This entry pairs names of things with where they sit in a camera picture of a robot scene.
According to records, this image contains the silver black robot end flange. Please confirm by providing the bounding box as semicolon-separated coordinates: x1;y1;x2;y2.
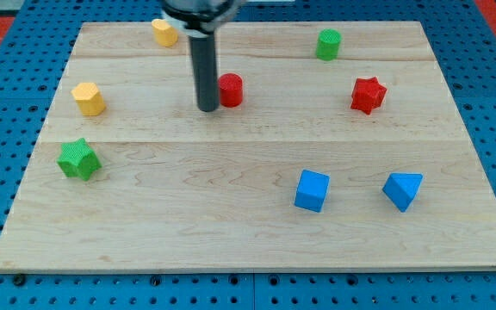
161;0;246;35

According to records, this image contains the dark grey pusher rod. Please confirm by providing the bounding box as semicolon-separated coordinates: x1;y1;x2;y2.
189;33;220;112

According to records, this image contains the red cylinder block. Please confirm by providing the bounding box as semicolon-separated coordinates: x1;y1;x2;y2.
218;73;244;108

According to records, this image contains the wooden board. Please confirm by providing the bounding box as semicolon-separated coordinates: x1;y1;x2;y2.
0;22;496;274

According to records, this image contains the yellow oval block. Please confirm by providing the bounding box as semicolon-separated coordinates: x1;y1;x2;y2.
151;19;178;47

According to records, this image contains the green cylinder block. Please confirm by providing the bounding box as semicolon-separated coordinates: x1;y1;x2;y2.
315;28;342;61

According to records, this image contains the yellow hexagon block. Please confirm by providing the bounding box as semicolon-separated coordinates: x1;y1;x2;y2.
71;82;106;116

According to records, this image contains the green star block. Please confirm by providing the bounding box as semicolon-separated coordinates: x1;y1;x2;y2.
57;138;102;181

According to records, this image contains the red star block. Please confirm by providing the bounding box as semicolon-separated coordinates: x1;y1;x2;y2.
350;77;388;115

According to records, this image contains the blue cube block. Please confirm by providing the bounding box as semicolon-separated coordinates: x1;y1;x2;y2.
294;170;330;213

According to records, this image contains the blue triangle block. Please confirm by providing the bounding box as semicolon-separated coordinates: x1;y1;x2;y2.
382;172;424;213

